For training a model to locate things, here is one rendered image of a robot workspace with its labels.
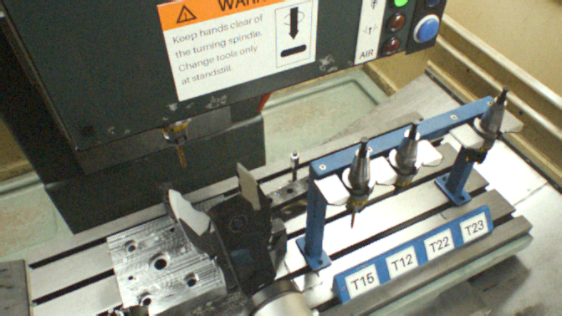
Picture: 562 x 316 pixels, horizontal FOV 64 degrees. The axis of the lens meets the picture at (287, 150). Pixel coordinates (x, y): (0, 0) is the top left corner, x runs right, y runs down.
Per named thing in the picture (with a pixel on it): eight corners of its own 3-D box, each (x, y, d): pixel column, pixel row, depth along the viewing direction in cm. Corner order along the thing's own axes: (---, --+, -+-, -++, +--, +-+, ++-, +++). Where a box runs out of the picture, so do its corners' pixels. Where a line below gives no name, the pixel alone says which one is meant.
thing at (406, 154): (409, 148, 92) (416, 124, 87) (421, 163, 89) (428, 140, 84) (390, 154, 91) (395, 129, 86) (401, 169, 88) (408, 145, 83)
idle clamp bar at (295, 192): (343, 187, 126) (345, 172, 121) (262, 228, 117) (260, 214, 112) (332, 175, 129) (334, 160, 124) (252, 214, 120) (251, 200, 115)
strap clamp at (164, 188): (191, 238, 115) (181, 204, 104) (178, 243, 114) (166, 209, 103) (176, 201, 123) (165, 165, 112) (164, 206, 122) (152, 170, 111)
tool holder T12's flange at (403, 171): (408, 152, 95) (411, 144, 93) (424, 173, 91) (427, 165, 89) (381, 160, 93) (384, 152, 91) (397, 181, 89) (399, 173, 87)
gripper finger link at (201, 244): (171, 231, 58) (221, 272, 54) (169, 226, 57) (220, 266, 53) (197, 207, 60) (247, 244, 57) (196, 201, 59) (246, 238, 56)
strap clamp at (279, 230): (287, 252, 112) (287, 217, 101) (238, 272, 108) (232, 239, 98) (281, 241, 114) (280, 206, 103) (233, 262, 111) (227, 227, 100)
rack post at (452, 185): (472, 200, 123) (511, 121, 101) (456, 207, 122) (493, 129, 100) (447, 175, 129) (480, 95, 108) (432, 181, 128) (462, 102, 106)
